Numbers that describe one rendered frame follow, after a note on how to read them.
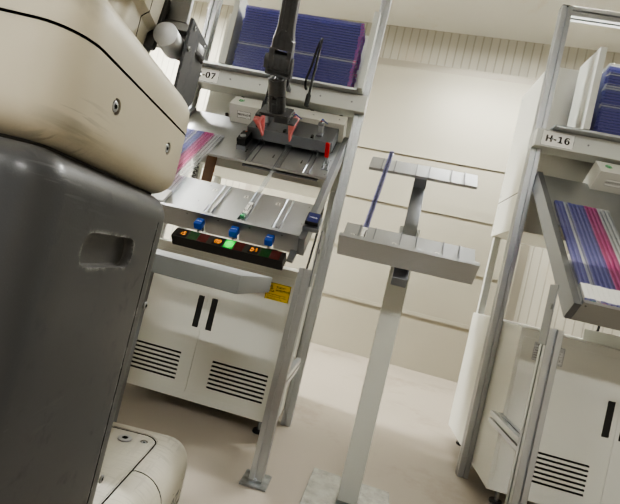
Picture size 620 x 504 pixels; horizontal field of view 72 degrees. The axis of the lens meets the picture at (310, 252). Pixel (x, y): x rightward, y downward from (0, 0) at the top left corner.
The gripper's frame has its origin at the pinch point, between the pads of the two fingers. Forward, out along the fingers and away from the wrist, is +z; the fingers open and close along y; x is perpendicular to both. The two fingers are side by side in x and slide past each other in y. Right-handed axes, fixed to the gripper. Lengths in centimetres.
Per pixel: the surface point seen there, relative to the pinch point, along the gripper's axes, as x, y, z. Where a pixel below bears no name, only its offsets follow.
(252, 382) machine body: 51, -9, 71
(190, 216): 36.0, 15.2, 12.3
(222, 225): 35.9, 4.9, 12.9
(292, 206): 19.1, -12.2, 13.1
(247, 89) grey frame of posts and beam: -40.5, 26.0, 3.7
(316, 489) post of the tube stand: 81, -41, 67
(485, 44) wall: -302, -95, 40
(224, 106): -49, 41, 18
